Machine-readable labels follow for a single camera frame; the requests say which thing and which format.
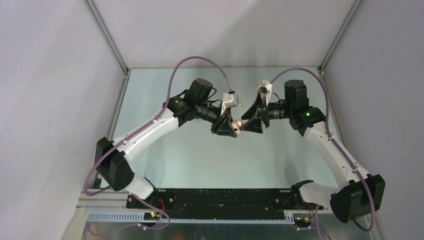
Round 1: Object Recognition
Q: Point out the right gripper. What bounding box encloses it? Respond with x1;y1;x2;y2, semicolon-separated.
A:
240;91;294;134

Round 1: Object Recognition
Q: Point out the aluminium frame rail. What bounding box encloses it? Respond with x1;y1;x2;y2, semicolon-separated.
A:
86;187;316;224

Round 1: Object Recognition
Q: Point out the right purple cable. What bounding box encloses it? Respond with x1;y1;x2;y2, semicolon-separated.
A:
269;67;376;233

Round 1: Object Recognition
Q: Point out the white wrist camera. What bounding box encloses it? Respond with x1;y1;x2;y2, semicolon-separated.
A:
221;91;240;115
255;79;273;96

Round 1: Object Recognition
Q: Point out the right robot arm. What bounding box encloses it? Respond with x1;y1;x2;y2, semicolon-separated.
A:
239;79;386;223

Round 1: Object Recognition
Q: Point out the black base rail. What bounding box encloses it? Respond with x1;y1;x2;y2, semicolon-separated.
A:
145;188;316;221

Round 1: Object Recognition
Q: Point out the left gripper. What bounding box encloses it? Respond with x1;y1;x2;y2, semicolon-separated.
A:
195;101;237;138

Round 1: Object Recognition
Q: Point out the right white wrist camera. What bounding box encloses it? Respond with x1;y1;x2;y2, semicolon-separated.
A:
255;79;273;96

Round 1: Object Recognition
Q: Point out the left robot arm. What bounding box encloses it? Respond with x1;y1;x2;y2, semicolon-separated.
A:
94;78;238;208

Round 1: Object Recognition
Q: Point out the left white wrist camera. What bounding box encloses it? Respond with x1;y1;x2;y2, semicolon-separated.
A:
221;91;240;115

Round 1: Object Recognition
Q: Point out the white earbud charging case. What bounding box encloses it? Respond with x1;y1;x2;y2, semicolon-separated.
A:
230;119;244;134

